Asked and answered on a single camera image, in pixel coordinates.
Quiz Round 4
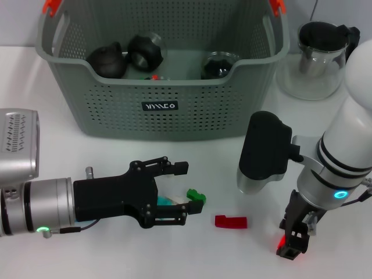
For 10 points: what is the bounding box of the glass teapot black lid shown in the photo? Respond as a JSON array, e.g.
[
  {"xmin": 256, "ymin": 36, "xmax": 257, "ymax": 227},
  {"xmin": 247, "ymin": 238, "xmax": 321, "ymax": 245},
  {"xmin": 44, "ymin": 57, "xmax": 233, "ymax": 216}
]
[{"xmin": 276, "ymin": 20, "xmax": 362, "ymax": 101}]

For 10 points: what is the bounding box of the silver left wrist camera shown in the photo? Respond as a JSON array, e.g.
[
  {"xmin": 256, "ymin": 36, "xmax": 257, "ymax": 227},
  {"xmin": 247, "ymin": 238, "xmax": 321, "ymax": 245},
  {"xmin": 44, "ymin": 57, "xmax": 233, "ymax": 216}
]
[{"xmin": 0, "ymin": 109, "xmax": 40, "ymax": 184}]

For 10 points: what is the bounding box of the bright red slope brick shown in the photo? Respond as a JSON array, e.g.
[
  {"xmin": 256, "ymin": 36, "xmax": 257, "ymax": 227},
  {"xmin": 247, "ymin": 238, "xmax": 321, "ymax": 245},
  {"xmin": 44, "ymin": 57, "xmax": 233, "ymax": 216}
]
[{"xmin": 277, "ymin": 234, "xmax": 305, "ymax": 255}]

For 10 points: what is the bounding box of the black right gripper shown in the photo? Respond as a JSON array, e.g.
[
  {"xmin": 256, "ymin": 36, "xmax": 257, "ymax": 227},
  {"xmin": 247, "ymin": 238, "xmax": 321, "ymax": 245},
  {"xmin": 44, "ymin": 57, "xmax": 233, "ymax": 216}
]
[{"xmin": 277, "ymin": 190, "xmax": 326, "ymax": 260}]

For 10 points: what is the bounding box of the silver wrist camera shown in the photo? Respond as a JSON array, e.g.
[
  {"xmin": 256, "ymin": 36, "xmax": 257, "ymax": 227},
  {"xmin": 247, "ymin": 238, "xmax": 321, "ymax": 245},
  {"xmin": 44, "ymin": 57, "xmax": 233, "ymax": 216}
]
[
  {"xmin": 0, "ymin": 109, "xmax": 40, "ymax": 184},
  {"xmin": 237, "ymin": 110, "xmax": 303, "ymax": 195}
]

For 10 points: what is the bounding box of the grey perforated storage bin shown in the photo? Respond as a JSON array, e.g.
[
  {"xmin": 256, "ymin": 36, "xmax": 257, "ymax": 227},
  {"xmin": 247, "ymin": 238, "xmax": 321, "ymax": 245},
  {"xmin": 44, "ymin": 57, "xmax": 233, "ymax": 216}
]
[{"xmin": 35, "ymin": 0, "xmax": 291, "ymax": 142}]

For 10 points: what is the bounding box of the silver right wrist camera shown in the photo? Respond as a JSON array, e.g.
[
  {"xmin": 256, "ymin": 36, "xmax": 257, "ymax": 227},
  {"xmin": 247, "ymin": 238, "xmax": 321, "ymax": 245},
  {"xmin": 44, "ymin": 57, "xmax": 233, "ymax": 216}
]
[{"xmin": 237, "ymin": 110, "xmax": 303, "ymax": 195}]

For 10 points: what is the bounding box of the black clay teapot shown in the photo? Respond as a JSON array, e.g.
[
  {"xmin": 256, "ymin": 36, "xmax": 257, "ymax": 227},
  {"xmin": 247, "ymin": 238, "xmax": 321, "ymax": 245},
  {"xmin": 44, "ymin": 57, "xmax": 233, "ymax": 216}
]
[{"xmin": 86, "ymin": 41, "xmax": 128, "ymax": 79}]

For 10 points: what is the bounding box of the green two-stud brick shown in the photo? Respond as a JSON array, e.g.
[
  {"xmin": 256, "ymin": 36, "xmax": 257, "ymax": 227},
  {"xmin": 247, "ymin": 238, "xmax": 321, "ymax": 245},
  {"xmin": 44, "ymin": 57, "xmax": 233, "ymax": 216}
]
[{"xmin": 185, "ymin": 188, "xmax": 208, "ymax": 209}]

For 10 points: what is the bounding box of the dark red long brick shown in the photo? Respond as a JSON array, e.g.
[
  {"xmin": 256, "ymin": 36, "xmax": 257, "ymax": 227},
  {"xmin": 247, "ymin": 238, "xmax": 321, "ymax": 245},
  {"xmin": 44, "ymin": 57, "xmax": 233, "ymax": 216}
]
[{"xmin": 214, "ymin": 214, "xmax": 249, "ymax": 230}]

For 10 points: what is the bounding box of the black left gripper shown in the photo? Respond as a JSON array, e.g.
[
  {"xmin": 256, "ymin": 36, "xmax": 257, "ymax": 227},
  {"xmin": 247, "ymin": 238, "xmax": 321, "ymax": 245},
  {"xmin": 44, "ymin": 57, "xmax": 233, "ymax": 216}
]
[{"xmin": 73, "ymin": 156, "xmax": 203, "ymax": 229}]

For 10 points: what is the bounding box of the thin dark wall cable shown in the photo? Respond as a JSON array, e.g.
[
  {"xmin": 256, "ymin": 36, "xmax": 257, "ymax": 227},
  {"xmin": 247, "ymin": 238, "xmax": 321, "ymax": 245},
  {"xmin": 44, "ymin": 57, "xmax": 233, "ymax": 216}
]
[{"xmin": 308, "ymin": 0, "xmax": 320, "ymax": 22}]

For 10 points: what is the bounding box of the narrow white brick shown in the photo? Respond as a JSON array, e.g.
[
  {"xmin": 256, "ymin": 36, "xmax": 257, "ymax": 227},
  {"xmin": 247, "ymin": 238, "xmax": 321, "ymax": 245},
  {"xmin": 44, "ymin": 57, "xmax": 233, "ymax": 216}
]
[{"xmin": 167, "ymin": 194, "xmax": 188, "ymax": 205}]

